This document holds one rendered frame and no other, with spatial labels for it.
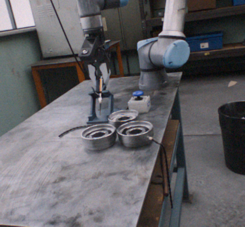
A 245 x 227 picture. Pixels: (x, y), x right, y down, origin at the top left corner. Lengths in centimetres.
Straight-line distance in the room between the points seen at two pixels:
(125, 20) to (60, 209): 421
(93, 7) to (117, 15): 370
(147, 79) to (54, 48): 204
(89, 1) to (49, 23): 223
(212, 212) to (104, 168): 118
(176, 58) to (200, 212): 98
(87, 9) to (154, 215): 71
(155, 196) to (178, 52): 57
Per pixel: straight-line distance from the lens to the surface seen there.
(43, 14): 325
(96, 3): 103
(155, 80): 132
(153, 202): 101
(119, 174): 70
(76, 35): 311
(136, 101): 105
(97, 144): 81
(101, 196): 64
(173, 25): 122
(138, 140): 79
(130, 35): 469
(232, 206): 187
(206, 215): 180
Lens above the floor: 116
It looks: 18 degrees down
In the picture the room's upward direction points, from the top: 9 degrees counter-clockwise
